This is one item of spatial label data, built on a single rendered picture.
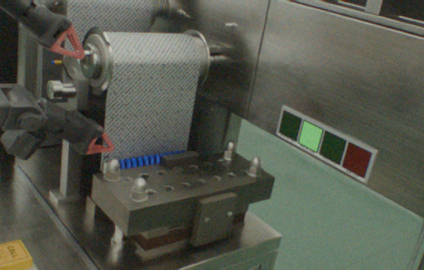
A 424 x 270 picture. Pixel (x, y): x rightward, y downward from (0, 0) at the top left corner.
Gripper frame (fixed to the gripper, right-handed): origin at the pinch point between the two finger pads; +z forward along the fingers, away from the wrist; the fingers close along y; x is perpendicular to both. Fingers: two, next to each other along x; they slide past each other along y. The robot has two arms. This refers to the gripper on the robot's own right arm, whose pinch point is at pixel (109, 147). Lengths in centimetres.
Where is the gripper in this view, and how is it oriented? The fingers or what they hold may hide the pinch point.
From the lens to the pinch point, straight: 112.1
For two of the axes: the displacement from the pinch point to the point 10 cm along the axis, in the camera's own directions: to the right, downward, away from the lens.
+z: 5.9, 3.8, 7.1
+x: 5.4, -8.4, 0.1
